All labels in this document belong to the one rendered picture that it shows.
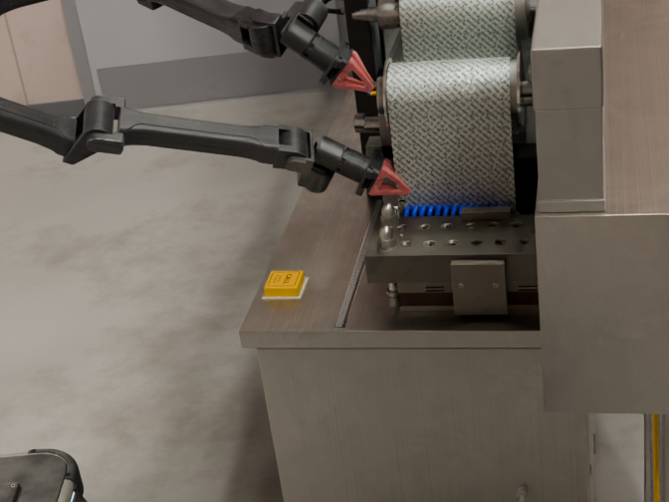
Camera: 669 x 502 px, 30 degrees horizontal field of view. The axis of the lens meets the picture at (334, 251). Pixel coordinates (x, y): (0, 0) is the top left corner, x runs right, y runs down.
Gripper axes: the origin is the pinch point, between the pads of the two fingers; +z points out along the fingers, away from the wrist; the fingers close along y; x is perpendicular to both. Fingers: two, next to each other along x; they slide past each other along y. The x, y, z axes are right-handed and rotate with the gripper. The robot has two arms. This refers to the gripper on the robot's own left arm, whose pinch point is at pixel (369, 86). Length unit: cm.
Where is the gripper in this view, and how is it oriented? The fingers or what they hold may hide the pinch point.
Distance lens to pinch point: 250.5
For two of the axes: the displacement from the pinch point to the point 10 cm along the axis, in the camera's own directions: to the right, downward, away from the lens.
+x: 5.4, -6.8, -5.0
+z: 8.3, 5.5, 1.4
